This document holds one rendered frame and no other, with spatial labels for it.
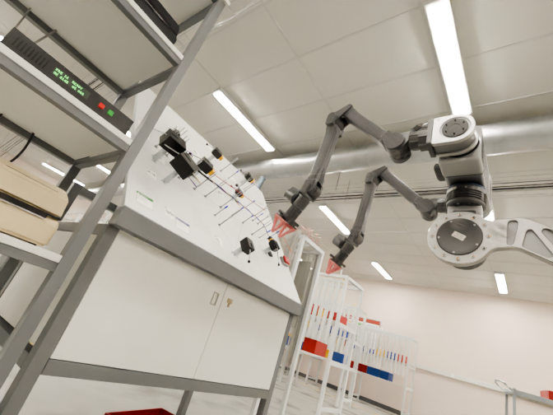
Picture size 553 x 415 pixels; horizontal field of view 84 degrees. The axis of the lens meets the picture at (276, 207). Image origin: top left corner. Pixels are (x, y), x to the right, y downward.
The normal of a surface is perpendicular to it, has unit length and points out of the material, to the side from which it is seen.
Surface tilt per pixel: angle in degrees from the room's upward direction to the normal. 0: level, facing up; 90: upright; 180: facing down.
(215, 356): 90
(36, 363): 90
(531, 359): 90
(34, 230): 90
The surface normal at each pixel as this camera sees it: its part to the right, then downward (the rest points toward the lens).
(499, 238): -0.56, -0.49
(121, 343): 0.79, 0.00
